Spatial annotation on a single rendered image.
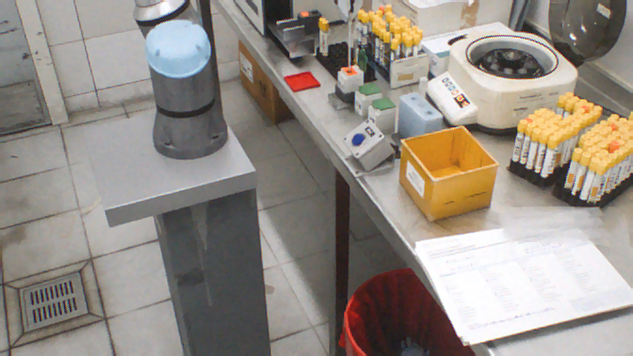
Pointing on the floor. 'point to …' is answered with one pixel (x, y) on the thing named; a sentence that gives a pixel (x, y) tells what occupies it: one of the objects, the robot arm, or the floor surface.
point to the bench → (384, 202)
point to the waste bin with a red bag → (397, 318)
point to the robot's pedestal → (217, 276)
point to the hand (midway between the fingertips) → (349, 17)
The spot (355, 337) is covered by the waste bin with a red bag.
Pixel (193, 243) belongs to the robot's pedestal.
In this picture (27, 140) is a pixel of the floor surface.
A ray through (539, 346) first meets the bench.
